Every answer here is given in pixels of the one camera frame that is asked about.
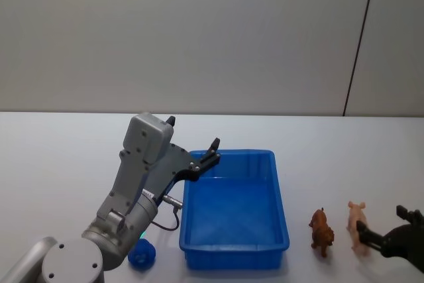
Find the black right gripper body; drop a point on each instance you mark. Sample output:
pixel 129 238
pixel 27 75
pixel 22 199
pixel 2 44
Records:
pixel 405 241

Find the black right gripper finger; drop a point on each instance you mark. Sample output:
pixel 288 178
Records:
pixel 370 236
pixel 412 216

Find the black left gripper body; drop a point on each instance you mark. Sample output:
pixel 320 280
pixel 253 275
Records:
pixel 170 167

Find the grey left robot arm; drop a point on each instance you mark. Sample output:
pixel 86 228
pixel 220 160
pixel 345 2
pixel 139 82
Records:
pixel 144 145

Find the pink pig toy figure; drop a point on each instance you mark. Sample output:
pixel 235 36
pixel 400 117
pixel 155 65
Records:
pixel 357 218

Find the brown lion toy figure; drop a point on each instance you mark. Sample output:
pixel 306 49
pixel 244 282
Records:
pixel 322 231

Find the blue plastic bin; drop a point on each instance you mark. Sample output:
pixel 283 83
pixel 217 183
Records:
pixel 232 210

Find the small blue toy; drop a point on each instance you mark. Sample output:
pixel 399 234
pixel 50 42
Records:
pixel 142 253

